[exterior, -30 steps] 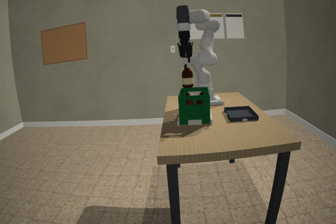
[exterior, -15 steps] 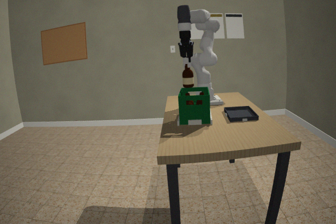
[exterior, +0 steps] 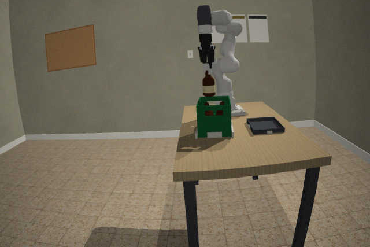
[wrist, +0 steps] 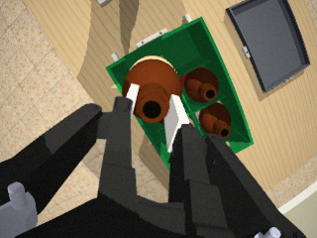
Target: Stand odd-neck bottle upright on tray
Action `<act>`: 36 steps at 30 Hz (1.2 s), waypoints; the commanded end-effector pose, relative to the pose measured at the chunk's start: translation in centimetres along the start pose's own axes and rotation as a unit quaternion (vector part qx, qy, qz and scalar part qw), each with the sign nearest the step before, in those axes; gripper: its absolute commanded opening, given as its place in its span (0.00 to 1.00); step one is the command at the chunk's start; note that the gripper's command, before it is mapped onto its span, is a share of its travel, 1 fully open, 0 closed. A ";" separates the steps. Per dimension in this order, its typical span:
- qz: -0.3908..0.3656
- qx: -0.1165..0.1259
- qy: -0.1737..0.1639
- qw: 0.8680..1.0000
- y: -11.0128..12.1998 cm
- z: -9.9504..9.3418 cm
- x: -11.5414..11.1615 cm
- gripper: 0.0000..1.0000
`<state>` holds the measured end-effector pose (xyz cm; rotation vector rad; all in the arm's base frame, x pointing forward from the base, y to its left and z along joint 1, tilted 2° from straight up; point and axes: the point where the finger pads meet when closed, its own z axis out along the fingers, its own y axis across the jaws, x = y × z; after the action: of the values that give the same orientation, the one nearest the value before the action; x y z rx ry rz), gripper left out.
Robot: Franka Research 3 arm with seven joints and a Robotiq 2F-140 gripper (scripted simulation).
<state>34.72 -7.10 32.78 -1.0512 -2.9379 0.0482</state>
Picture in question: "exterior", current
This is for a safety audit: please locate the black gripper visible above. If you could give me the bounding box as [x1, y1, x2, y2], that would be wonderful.
[198, 34, 215, 75]

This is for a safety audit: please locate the green plastic bottle crate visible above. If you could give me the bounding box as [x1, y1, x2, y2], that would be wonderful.
[196, 96, 232, 138]

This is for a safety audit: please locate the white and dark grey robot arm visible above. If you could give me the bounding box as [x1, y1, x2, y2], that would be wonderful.
[197, 5, 243, 111]

